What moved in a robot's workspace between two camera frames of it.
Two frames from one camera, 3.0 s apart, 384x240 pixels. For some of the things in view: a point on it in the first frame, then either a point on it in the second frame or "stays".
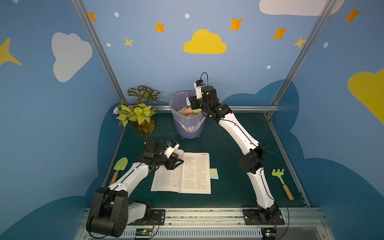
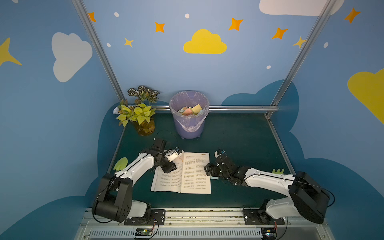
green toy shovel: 120,166 stays
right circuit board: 269,233 stays
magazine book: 192,176 stays
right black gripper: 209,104 -> 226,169
